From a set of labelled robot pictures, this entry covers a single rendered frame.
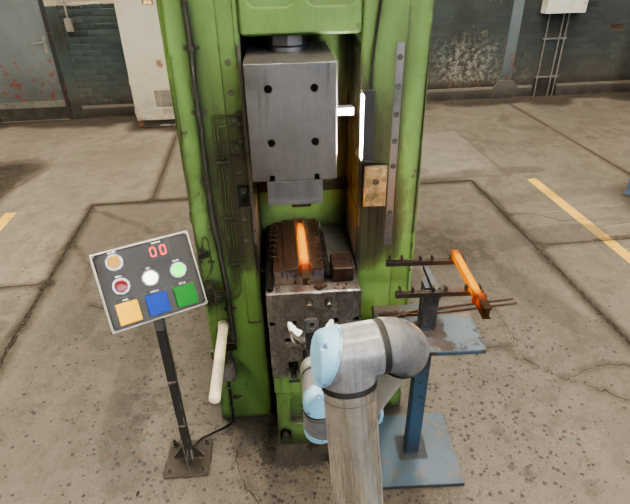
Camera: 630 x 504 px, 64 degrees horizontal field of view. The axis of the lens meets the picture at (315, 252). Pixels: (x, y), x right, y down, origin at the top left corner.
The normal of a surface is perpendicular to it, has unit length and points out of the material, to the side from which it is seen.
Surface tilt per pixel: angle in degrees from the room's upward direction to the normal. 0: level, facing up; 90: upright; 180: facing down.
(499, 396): 0
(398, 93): 90
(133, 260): 60
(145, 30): 90
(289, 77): 90
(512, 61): 90
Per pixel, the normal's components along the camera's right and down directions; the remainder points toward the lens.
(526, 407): -0.02, -0.86
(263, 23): 0.07, 0.52
